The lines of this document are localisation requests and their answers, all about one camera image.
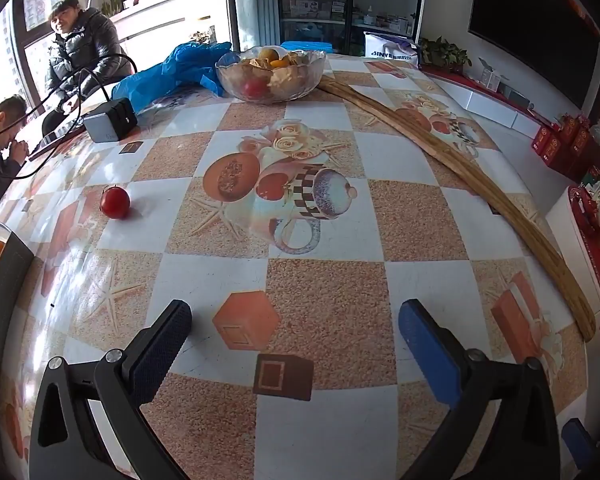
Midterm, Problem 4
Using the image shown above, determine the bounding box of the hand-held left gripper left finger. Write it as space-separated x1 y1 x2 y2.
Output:
28 300 193 480

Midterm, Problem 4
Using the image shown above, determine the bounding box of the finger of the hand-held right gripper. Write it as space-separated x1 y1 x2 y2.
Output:
561 417 598 471

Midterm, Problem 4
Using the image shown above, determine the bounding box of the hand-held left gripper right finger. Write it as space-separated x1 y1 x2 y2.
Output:
398 299 563 480

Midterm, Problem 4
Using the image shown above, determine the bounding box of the white tray with grey rim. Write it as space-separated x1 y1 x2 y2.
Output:
0 214 35 321

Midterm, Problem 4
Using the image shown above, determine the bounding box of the red tomato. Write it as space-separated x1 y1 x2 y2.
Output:
100 186 131 220
242 78 271 101

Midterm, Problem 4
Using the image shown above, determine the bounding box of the long wooden strip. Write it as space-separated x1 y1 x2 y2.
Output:
316 77 597 342

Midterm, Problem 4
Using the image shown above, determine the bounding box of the grey black power adapter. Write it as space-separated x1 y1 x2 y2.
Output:
82 97 138 144

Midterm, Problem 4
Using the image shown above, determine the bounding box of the red gift box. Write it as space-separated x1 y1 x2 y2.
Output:
562 116 595 158
531 125 563 165

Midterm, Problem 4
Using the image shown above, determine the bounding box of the white television stand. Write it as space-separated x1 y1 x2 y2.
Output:
422 67 556 128

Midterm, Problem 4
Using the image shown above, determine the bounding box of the blue plastic bag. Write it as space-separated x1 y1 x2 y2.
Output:
111 41 233 111

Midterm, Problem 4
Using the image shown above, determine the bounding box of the glass bowl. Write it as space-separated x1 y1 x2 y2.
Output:
215 46 327 105

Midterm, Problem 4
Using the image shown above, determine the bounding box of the tan papery husked physalis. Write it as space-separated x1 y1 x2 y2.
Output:
270 65 306 93

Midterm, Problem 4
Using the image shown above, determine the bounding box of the green potted plant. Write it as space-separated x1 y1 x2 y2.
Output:
419 36 473 70

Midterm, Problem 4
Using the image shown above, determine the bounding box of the white bag with blue print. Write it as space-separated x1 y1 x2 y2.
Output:
364 31 421 68

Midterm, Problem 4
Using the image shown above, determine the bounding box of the grey blue curtain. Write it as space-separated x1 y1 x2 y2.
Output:
227 0 281 51

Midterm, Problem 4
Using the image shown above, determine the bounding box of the glass door cabinet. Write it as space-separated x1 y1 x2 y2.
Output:
275 0 426 56

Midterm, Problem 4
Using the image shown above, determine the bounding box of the black cable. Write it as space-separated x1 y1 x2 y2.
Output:
0 52 137 179

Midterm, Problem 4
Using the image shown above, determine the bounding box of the black wall television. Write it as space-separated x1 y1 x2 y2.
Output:
467 0 600 111

